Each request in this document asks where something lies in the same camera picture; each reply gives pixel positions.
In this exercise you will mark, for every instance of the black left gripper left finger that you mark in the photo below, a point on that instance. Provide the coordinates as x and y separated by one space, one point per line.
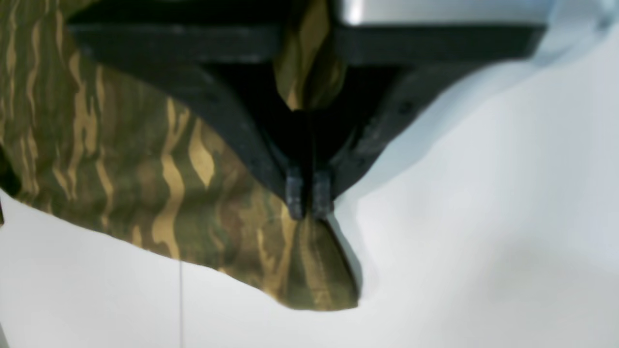
221 72

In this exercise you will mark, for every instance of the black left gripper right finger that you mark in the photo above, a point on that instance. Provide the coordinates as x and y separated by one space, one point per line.
391 75

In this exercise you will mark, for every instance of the camouflage T-shirt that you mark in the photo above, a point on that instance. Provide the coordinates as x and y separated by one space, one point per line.
98 149

